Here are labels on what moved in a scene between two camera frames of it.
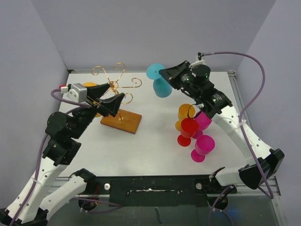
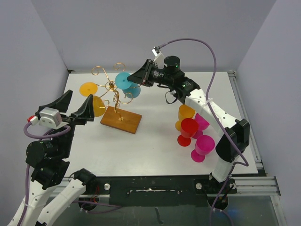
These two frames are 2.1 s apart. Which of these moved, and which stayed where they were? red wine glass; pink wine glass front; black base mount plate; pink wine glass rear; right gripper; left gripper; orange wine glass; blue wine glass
Moved: blue wine glass; right gripper; left gripper
Stayed: pink wine glass rear; pink wine glass front; orange wine glass; black base mount plate; red wine glass
